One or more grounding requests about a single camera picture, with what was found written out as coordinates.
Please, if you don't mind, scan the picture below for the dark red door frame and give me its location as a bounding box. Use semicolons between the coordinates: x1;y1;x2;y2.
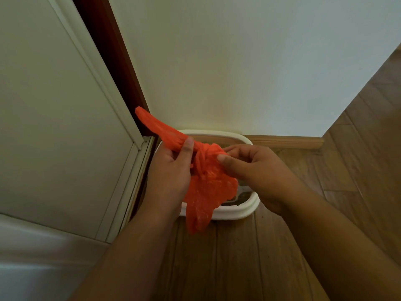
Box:
71;0;156;137

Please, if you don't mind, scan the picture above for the person's left hand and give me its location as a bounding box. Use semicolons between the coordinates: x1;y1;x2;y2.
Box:
142;137;195;220

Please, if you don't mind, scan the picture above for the person's right forearm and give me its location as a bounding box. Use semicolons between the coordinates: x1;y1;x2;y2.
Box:
282;186;401;301

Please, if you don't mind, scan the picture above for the person's right hand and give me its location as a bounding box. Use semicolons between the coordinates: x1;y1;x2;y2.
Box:
217;144;306;216

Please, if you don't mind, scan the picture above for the white plastic trash bin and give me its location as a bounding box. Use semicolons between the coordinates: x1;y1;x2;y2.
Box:
154;129;261;221

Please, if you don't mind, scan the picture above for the orange plastic bag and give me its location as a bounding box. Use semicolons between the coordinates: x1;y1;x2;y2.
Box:
135;106;239;234

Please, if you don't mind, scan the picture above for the person's left forearm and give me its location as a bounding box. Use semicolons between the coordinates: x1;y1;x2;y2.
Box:
67;206;177;301

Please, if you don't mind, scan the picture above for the white door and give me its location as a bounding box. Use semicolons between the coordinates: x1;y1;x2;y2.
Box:
0;0;155;244

